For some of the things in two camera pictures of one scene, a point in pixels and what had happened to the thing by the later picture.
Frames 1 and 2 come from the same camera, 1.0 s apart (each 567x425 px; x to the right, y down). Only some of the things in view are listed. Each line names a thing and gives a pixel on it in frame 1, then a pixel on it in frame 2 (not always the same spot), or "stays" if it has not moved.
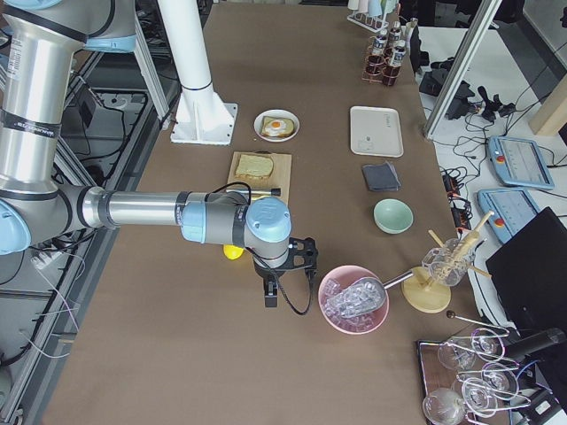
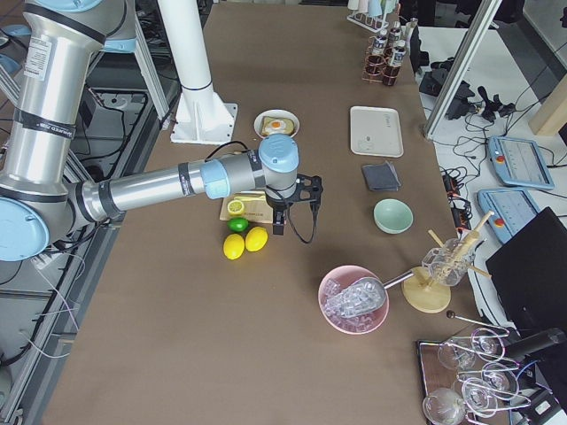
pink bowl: [353, 325] stays
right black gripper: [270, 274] → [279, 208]
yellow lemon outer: [232, 252] stays
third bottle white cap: [398, 52] stays
